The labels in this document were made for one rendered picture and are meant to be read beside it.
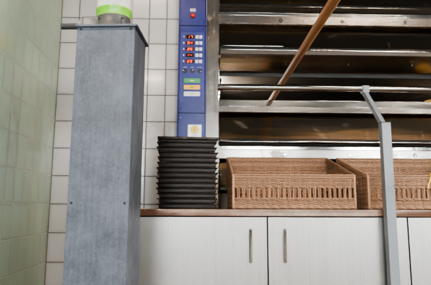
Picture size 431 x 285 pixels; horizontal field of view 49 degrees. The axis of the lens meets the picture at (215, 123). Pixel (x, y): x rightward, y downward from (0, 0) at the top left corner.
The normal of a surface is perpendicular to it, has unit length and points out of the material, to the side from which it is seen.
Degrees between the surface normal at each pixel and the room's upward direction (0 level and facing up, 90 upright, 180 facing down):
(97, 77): 90
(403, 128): 70
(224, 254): 90
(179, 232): 90
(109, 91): 90
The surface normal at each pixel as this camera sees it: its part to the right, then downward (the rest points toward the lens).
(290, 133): 0.03, -0.50
